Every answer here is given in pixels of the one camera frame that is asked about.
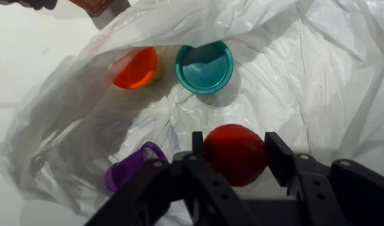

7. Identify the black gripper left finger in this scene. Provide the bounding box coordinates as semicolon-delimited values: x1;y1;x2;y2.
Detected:
84;130;259;226

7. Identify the white plastic bag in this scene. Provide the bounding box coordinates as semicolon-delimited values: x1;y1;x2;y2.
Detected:
0;0;384;226

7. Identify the dark purple lid dough tub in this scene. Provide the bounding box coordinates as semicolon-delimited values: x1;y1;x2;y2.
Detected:
102;140;170;194

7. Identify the teal lid dough tub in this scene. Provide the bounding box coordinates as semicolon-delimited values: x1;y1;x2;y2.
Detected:
174;39;235;96

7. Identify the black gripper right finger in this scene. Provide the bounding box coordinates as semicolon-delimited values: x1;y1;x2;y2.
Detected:
263;130;384;226

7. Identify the red lid dough tub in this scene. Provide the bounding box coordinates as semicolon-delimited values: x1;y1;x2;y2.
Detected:
200;123;269;188

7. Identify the red-orange lid yellow dough tub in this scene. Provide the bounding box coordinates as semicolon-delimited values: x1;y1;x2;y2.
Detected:
110;46;164;91

